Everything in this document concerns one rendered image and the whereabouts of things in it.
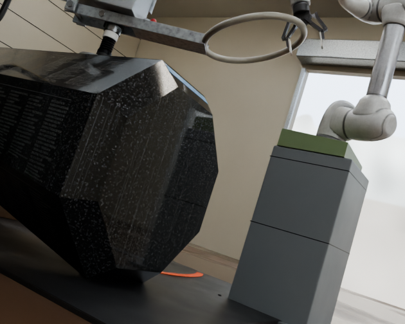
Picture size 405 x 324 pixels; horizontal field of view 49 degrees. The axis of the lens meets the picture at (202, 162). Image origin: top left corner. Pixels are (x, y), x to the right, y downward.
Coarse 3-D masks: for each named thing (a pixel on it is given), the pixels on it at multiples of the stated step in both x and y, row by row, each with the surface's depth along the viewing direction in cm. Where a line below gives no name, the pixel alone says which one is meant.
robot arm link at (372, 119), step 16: (384, 0) 223; (400, 0) 215; (384, 16) 221; (400, 16) 215; (384, 32) 220; (400, 32) 217; (384, 48) 217; (384, 64) 216; (384, 80) 215; (368, 96) 214; (384, 96) 215; (352, 112) 219; (368, 112) 211; (384, 112) 207; (352, 128) 216; (368, 128) 210; (384, 128) 206
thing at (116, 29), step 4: (104, 24) 218; (108, 24) 210; (112, 24) 210; (116, 24) 210; (104, 28) 211; (108, 28) 209; (112, 28) 209; (116, 28) 210; (120, 28) 212; (116, 32) 210; (120, 32) 213
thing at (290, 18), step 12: (264, 12) 184; (276, 12) 185; (228, 24) 187; (300, 24) 193; (204, 36) 198; (300, 36) 206; (288, 48) 219; (228, 60) 226; (240, 60) 228; (252, 60) 229; (264, 60) 228
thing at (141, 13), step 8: (96, 0) 205; (104, 0) 204; (112, 0) 204; (120, 0) 204; (128, 0) 203; (136, 0) 204; (144, 0) 214; (152, 0) 225; (104, 8) 211; (112, 8) 208; (120, 8) 205; (128, 8) 203; (136, 8) 207; (144, 8) 217; (136, 16) 210; (144, 16) 220
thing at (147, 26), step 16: (80, 16) 218; (96, 16) 209; (112, 16) 208; (128, 16) 207; (128, 32) 218; (144, 32) 209; (160, 32) 205; (176, 32) 204; (192, 32) 204; (192, 48) 211
